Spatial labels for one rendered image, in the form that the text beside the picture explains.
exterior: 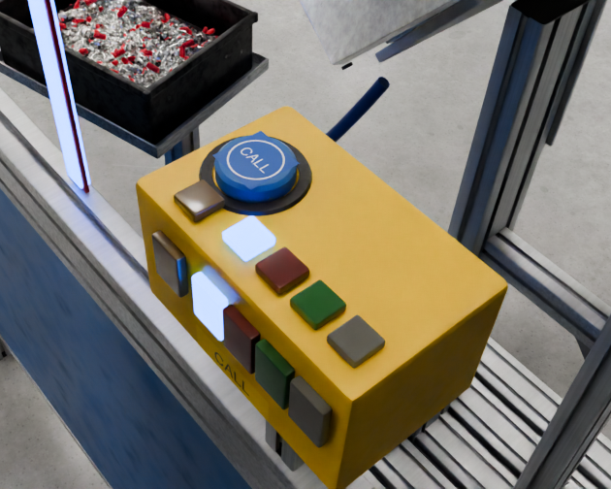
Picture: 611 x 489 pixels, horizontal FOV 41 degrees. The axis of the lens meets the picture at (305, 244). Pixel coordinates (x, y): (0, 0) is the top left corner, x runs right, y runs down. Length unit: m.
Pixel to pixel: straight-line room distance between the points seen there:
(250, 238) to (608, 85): 2.09
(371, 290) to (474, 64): 2.02
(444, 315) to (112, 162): 1.68
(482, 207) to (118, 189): 1.10
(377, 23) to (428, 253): 0.37
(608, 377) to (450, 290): 0.67
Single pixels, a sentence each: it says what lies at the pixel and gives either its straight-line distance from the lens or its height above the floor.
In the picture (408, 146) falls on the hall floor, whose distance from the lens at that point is 2.06.
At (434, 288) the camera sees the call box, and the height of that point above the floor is 1.07.
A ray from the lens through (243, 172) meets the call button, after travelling 0.40.
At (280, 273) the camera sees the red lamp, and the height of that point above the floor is 1.08.
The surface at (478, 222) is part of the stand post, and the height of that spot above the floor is 0.63.
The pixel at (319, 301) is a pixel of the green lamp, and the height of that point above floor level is 1.08.
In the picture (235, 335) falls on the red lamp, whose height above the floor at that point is 1.05.
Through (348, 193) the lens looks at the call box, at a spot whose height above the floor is 1.07.
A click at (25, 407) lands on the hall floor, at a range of 1.62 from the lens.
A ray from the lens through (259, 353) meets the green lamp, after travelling 0.36.
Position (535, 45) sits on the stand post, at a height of 0.89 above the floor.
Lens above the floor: 1.36
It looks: 49 degrees down
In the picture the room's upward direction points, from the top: 5 degrees clockwise
